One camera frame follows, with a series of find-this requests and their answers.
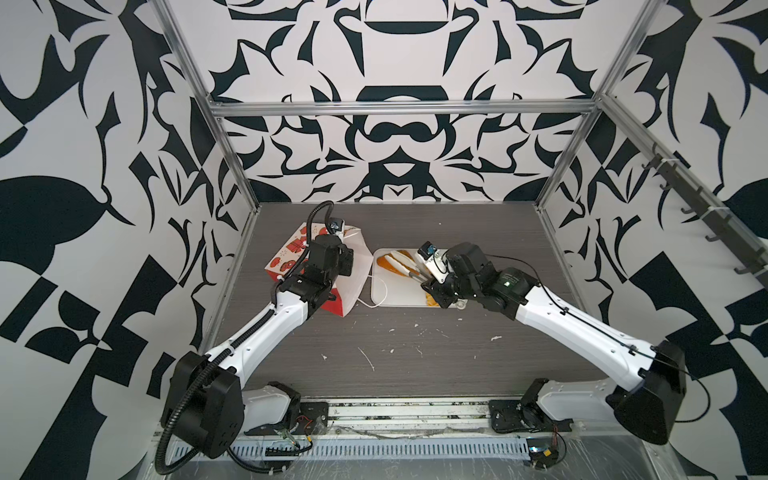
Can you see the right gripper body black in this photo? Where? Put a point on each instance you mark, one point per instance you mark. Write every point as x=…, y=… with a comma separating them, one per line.
x=453, y=287

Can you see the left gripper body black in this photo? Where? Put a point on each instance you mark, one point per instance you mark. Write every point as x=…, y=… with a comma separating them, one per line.
x=342, y=266

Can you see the red white paper bag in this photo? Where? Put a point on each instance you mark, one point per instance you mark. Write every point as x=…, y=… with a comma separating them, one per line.
x=287, y=263

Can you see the twisted fake bread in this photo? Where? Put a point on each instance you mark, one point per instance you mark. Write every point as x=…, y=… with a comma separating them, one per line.
x=430, y=301

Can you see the brown fake croissant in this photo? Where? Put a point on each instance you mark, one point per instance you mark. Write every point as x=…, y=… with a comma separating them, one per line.
x=401, y=267

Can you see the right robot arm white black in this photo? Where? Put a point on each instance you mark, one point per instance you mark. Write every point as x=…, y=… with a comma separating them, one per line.
x=645, y=384

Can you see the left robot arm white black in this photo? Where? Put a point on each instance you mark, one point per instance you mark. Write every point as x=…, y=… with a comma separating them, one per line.
x=206, y=408

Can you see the white plastic tray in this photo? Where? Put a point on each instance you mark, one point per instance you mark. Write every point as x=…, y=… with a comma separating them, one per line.
x=390, y=287

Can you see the small circuit board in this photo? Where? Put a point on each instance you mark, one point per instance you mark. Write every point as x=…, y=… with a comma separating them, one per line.
x=546, y=453

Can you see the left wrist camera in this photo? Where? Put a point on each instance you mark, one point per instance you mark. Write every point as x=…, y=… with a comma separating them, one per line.
x=335, y=226

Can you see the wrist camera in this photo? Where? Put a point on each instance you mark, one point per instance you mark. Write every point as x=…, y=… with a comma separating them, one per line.
x=434, y=261
x=335, y=226

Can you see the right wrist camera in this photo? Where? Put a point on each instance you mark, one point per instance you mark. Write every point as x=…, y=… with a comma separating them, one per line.
x=434, y=261

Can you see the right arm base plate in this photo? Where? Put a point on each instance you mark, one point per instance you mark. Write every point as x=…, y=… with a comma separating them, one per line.
x=514, y=416

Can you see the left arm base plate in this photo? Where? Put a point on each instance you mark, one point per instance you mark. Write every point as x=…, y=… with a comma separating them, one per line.
x=305, y=417

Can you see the white slotted cable duct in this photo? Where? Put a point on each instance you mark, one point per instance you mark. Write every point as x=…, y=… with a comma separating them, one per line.
x=327, y=449

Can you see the grey wall hook rack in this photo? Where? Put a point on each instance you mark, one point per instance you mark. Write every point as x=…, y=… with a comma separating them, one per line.
x=702, y=204

